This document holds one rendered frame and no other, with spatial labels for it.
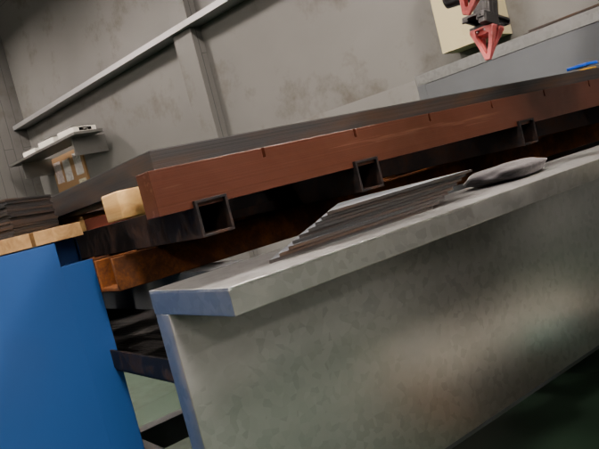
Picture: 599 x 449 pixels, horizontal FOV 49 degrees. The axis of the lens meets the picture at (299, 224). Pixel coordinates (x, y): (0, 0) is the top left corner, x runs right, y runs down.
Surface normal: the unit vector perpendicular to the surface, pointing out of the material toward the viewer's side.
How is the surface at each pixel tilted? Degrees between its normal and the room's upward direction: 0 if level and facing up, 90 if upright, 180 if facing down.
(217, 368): 90
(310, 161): 90
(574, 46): 90
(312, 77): 90
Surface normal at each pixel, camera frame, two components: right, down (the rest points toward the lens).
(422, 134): 0.59, -0.10
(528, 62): -0.78, 0.23
